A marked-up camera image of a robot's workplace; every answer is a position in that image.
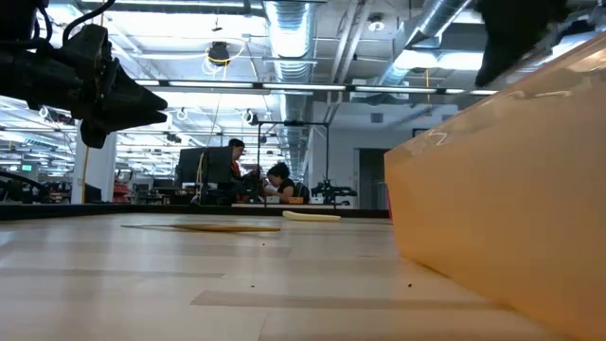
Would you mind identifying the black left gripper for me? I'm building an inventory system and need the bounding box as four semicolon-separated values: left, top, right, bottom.
61;24;169;150

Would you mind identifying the cream handle fork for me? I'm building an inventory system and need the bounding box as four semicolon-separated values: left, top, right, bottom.
282;210;343;224

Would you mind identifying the white pillar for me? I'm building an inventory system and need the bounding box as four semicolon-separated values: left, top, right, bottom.
70;120;118;205

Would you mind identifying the bright ceiling light panel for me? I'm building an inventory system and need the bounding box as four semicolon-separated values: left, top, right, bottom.
392;49;487;72

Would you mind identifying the black computer monitor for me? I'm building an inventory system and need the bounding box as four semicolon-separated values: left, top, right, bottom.
175;145;234;206

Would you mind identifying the black ceiling dome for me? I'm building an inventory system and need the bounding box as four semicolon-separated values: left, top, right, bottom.
206;41;232;66

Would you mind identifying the person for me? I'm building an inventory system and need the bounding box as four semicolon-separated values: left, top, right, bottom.
261;161;312;206
226;137;266;205

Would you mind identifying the long ceiling light strip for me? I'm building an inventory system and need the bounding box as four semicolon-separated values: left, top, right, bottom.
134;79;498;97

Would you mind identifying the orange plastic bin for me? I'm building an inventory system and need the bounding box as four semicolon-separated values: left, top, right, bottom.
383;32;606;341

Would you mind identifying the slanted silver ventilation duct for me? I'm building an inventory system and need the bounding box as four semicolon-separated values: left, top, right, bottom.
376;0;474;91

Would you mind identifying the black aluminium table frame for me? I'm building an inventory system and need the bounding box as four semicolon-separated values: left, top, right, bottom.
0;202;390;222

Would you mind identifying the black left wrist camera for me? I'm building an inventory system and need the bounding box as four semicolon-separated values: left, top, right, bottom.
0;0;51;43

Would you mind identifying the black tall frame stand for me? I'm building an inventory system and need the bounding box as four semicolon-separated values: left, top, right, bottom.
256;120;331;208

